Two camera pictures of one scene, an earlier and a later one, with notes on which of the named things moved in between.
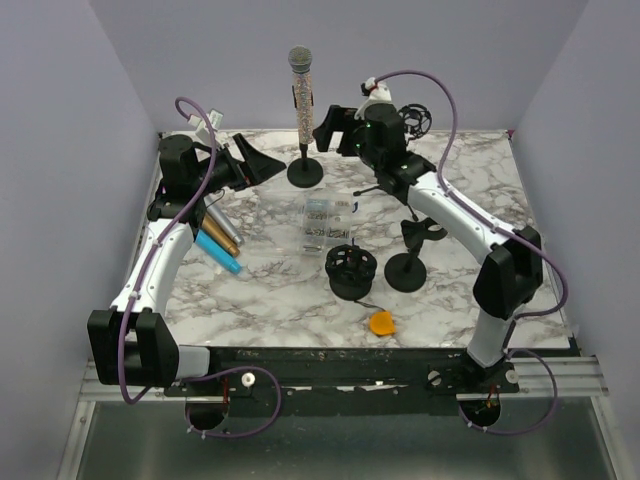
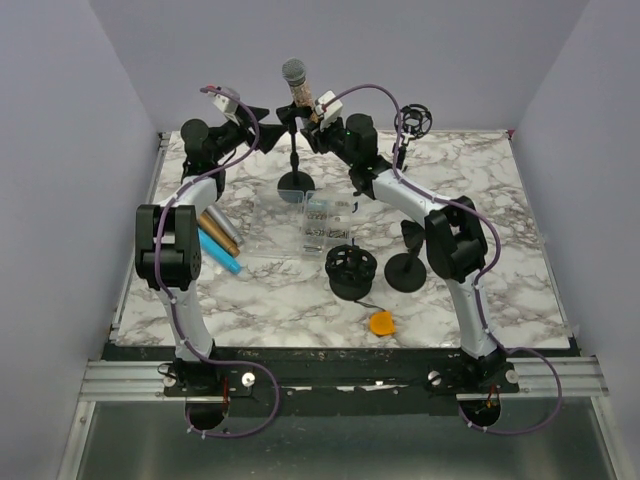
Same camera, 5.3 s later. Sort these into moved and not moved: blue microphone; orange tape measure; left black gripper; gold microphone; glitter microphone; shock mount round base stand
Moved: left black gripper; glitter microphone
Not moved: orange tape measure; blue microphone; gold microphone; shock mount round base stand
